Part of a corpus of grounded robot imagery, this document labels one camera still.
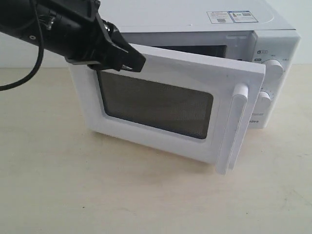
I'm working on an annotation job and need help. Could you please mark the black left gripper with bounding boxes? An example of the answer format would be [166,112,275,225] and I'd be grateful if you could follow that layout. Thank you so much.
[52,0,146,72]

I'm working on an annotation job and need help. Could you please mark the white microwave door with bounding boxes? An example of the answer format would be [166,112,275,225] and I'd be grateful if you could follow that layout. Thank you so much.
[69,45,266,174]

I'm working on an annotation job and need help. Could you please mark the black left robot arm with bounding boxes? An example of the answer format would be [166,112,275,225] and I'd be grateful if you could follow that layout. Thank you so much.
[0,0,146,72]

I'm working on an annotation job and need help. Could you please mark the white printed paper sheet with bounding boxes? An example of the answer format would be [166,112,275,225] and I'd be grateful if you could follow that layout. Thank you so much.
[207,11,258,24]

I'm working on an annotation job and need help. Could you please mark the white microwave oven body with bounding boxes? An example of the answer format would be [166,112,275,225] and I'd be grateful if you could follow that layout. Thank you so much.
[99,0,300,129]

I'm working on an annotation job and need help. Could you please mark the lower white control knob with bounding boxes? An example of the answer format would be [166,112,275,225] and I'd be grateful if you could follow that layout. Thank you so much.
[257,91,272,111]

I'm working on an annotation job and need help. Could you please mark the white control knob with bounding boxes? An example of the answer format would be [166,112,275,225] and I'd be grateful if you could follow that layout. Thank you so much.
[263,59,284,77]
[257,91,272,111]

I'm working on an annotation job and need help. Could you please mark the upper white control knob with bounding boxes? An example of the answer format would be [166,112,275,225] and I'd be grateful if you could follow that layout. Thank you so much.
[263,59,284,77]

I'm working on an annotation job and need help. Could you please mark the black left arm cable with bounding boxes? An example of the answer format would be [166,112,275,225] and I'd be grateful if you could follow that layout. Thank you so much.
[0,14,46,91]

